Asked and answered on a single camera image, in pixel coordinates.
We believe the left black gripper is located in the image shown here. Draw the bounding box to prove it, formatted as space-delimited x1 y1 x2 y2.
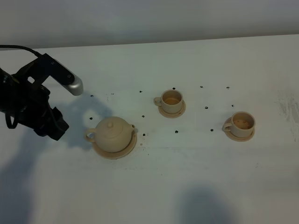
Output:
9 60 69 140

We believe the beige ceramic teapot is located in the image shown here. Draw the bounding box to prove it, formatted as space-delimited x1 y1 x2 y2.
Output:
85 117 135 153

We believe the beige teacup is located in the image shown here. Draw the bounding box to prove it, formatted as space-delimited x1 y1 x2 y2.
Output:
153 90 184 114
231 112 256 129

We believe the small saucer under right cup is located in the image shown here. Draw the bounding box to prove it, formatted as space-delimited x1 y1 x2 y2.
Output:
222 118 255 142

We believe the small saucer under centre cup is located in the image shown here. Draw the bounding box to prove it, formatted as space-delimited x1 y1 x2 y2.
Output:
158 101 186 119

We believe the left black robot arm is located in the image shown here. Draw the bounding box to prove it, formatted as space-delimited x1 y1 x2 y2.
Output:
0 61 69 140

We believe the large round beige saucer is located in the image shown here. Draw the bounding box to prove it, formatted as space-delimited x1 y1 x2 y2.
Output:
92 133 137 160

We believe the small saucer under cup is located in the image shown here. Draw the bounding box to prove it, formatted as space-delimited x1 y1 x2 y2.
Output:
222 118 255 142
158 101 186 119

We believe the beige teacup on right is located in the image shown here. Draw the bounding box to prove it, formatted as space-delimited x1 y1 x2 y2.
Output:
231 112 256 129

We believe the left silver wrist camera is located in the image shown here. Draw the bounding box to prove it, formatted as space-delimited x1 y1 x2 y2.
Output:
37 54 84 96

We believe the beige teacup near centre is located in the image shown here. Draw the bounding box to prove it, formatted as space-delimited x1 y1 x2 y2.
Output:
153 90 184 114

